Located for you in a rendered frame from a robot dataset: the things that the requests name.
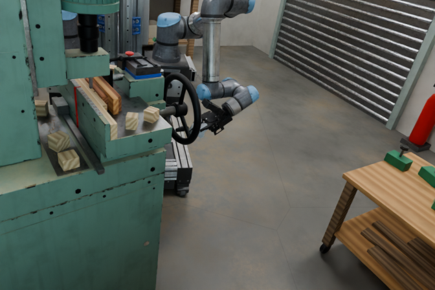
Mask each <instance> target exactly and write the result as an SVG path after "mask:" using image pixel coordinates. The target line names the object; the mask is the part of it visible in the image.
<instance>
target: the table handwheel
mask: <svg viewBox="0 0 435 290"><path fill-rule="evenodd" d="M173 80H179V81H180V82H181V83H182V84H183V87H182V91H181V95H180V99H179V101H178V102H174V103H173V104H172V105H169V104H167V101H166V99H167V92H168V87H169V85H170V83H171V82H172V81H173ZM186 90H187V91H188V94H189V95H190V98H191V101H192V105H193V110H194V126H193V130H192V132H191V134H190V132H189V129H188V126H187V124H186V120H185V118H184V116H186V114H187V112H188V107H187V104H186V103H185V102H183V101H184V95H185V93H186ZM163 100H164V101H165V102H166V109H162V110H159V115H160V116H161V117H162V118H163V119H165V121H167V123H169V125H171V127H172V138H173V139H174V140H175V141H176V142H178V143H179V144H183V145H189V144H191V143H193V142H194V141H195V140H196V138H197V137H198V134H199V132H200V129H201V106H200V103H199V98H198V95H197V93H196V91H195V88H194V86H193V85H192V83H191V82H190V80H189V79H188V78H187V77H186V76H184V75H183V74H181V73H178V72H173V73H171V74H169V75H168V76H167V77H166V78H165V79H164V97H163ZM171 115H173V116H174V117H176V118H177V117H180V119H181V122H182V124H183V127H184V130H185V133H186V136H187V138H183V137H181V136H180V135H179V134H178V133H177V132H176V130H175V129H174V128H173V126H172V123H171V121H170V118H169V116H171Z"/></svg>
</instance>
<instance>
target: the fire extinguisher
mask: <svg viewBox="0 0 435 290"><path fill-rule="evenodd" d="M434 125H435V93H434V94H433V95H432V96H431V97H429V98H428V99H427V101H426V103H425V105H424V107H423V109H422V111H421V113H420V115H419V117H418V120H417V122H416V124H415V126H414V128H413V130H412V132H411V134H410V136H408V137H403V138H401V140H400V143H402V144H404V145H407V146H408V147H409V148H410V149H411V150H414V151H415V152H420V151H425V150H429V149H430V147H431V144H429V143H427V142H426V141H427V139H428V137H429V135H430V133H431V131H432V129H433V127H434Z"/></svg>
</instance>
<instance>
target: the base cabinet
mask: <svg viewBox="0 0 435 290"><path fill-rule="evenodd" d="M164 175H165V172H162V173H158V174H156V175H152V176H149V177H146V178H143V179H139V180H136V181H133V182H130V183H126V184H123V185H120V186H116V187H113V188H110V189H107V190H103V191H101V192H97V193H94V194H90V195H87V196H83V197H80V198H78V199H73V200H71V201H67V202H64V203H60V204H58V205H54V206H50V207H48V208H44V209H41V210H37V211H35V212H31V213H28V214H25V215H22V216H18V217H14V218H12V219H8V220H5V221H2V222H0V290H155V288H156V280H157V264H158V255H159V240H160V231H161V216H162V200H163V191H164Z"/></svg>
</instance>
